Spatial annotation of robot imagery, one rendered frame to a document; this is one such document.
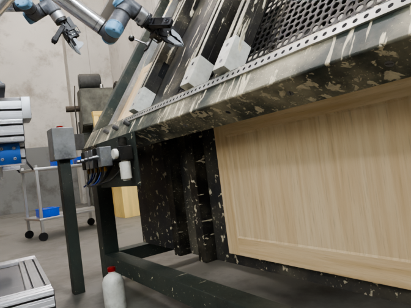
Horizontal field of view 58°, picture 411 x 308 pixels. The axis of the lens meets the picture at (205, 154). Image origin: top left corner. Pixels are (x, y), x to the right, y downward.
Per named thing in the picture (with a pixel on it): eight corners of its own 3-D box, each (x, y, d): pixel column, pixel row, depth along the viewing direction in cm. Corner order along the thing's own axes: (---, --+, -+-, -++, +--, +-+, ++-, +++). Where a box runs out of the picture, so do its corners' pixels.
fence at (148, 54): (113, 130, 208) (107, 126, 206) (175, 4, 240) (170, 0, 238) (116, 129, 204) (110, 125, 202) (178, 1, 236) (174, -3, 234)
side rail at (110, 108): (107, 140, 232) (91, 132, 226) (172, 9, 268) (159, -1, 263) (111, 139, 227) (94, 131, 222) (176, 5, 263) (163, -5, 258)
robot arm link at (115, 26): (115, 44, 169) (126, 25, 172) (122, 35, 159) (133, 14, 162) (100, 34, 166) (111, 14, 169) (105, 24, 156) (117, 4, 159)
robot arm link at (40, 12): (16, 7, 200) (34, -3, 201) (25, 16, 212) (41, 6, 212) (24, 19, 200) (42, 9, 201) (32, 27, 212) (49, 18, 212)
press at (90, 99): (153, 199, 802) (136, 60, 810) (86, 211, 732) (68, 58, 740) (130, 198, 941) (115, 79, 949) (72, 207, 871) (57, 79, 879)
